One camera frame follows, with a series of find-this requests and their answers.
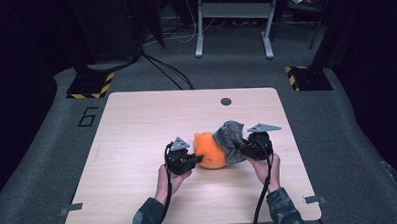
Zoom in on white metal desk frame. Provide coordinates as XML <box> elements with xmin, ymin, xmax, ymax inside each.
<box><xmin>193</xmin><ymin>0</ymin><xmax>283</xmax><ymax>62</ymax></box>

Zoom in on grey fuzzy plush cover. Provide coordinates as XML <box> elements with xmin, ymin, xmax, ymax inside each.
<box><xmin>212</xmin><ymin>119</ymin><xmax>248</xmax><ymax>165</ymax></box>

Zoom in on black stand base striped edge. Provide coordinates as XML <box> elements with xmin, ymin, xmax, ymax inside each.
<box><xmin>284</xmin><ymin>64</ymin><xmax>334</xmax><ymax>93</ymax></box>
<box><xmin>65</xmin><ymin>71</ymin><xmax>116</xmax><ymax>101</ymax></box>

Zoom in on person's right hand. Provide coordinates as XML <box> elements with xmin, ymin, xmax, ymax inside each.
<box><xmin>247</xmin><ymin>152</ymin><xmax>283</xmax><ymax>194</ymax></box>

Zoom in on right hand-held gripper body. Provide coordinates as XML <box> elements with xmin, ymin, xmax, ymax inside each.
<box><xmin>239</xmin><ymin>122</ymin><xmax>283</xmax><ymax>163</ymax></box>

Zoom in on grey tape strip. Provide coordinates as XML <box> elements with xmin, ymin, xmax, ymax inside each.
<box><xmin>59</xmin><ymin>202</ymin><xmax>84</xmax><ymax>217</ymax></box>
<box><xmin>302</xmin><ymin>195</ymin><xmax>328</xmax><ymax>205</ymax></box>

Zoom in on hand-held gripper cable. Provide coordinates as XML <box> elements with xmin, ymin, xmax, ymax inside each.
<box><xmin>156</xmin><ymin>142</ymin><xmax>176</xmax><ymax>224</ymax></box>
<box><xmin>248</xmin><ymin>137</ymin><xmax>276</xmax><ymax>224</ymax></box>

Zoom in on person's left hand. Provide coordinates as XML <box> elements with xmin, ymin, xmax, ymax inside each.
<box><xmin>153</xmin><ymin>161</ymin><xmax>194</xmax><ymax>207</ymax></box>

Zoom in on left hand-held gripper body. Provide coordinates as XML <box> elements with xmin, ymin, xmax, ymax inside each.
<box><xmin>162</xmin><ymin>135</ymin><xmax>199</xmax><ymax>176</ymax></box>

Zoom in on black floor cables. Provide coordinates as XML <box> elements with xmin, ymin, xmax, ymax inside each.
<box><xmin>140</xmin><ymin>50</ymin><xmax>196</xmax><ymax>92</ymax></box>

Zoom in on left hand-held gripper cable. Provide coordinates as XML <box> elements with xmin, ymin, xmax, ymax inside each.
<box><xmin>156</xmin><ymin>142</ymin><xmax>176</xmax><ymax>224</ymax></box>

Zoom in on right hand-held gripper cable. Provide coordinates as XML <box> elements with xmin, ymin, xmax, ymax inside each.
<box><xmin>248</xmin><ymin>137</ymin><xmax>276</xmax><ymax>224</ymax></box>

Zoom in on orange plush toy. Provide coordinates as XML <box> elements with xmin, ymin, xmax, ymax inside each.
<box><xmin>192</xmin><ymin>131</ymin><xmax>229</xmax><ymax>170</ymax></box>

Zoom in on white cable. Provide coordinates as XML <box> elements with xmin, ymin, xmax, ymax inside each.
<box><xmin>169</xmin><ymin>0</ymin><xmax>218</xmax><ymax>45</ymax></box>

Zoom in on dark cabinet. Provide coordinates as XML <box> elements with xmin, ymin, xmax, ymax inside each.
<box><xmin>67</xmin><ymin>0</ymin><xmax>144</xmax><ymax>65</ymax></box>

